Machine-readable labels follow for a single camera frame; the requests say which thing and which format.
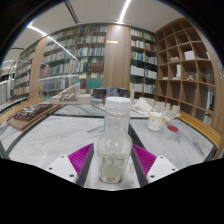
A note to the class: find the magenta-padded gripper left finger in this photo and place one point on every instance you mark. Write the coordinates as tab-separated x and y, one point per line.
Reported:
61	166

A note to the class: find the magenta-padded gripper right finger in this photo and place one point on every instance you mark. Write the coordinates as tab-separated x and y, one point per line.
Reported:
161	166

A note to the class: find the clear plastic bottle white cap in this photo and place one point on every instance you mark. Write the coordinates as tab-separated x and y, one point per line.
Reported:
114	146

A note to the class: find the flat round red coaster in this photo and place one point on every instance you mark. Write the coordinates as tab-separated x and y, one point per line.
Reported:
172	128

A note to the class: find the white mug yellow rim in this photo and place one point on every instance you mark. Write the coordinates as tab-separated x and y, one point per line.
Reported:
155	121

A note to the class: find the wooden slatted bench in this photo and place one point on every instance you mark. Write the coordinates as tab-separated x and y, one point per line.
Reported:
200	128

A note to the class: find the white sloped building model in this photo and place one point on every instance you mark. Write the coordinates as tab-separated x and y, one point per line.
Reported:
71	95

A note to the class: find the dark grey building model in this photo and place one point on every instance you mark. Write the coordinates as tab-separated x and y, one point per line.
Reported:
111	92

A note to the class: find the wooden cubby shelf unit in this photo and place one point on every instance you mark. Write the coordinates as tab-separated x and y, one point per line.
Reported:
185	73

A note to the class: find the wooden book shelf unit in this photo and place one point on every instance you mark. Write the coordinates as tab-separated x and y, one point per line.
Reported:
143	63
66	60

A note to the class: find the linear ceiling light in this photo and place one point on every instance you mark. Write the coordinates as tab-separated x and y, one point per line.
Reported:
124	11

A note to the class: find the wall poster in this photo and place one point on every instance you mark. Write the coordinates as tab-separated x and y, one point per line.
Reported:
221	70

